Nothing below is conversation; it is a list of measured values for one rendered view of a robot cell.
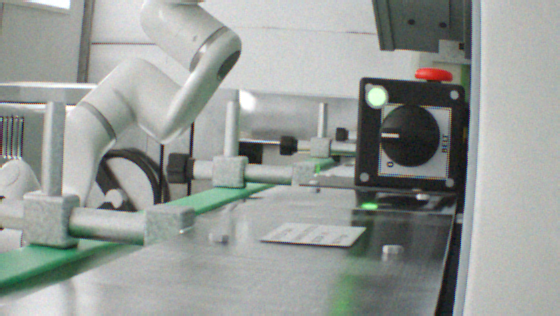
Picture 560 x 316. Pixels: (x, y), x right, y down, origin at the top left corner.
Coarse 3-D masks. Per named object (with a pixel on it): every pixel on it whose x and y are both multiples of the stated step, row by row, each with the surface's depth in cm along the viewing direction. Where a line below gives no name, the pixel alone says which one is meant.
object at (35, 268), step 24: (216, 192) 97; (240, 192) 99; (264, 192) 104; (216, 216) 82; (0, 264) 49; (24, 264) 50; (48, 264) 52; (72, 264) 54; (96, 264) 55; (0, 288) 45; (24, 288) 46
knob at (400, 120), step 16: (400, 112) 84; (416, 112) 83; (384, 128) 83; (400, 128) 83; (416, 128) 83; (432, 128) 83; (384, 144) 84; (400, 144) 84; (416, 144) 83; (432, 144) 82; (400, 160) 84; (416, 160) 84
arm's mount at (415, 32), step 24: (384, 0) 134; (408, 0) 133; (432, 0) 132; (456, 0) 132; (384, 24) 138; (408, 24) 137; (432, 24) 136; (456, 24) 136; (384, 48) 143; (408, 48) 142; (432, 48) 142
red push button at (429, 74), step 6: (420, 72) 116; (426, 72) 115; (432, 72) 115; (438, 72) 115; (444, 72) 115; (420, 78) 116; (426, 78) 115; (432, 78) 115; (438, 78) 115; (444, 78) 115; (450, 78) 116
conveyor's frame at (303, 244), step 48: (288, 192) 79; (336, 192) 81; (384, 192) 83; (192, 240) 51; (240, 240) 52; (288, 240) 52; (336, 240) 53; (384, 240) 55; (432, 240) 55; (48, 288) 35; (96, 288) 36; (144, 288) 37; (192, 288) 38; (240, 288) 39; (288, 288) 39; (336, 288) 40; (384, 288) 40; (432, 288) 40
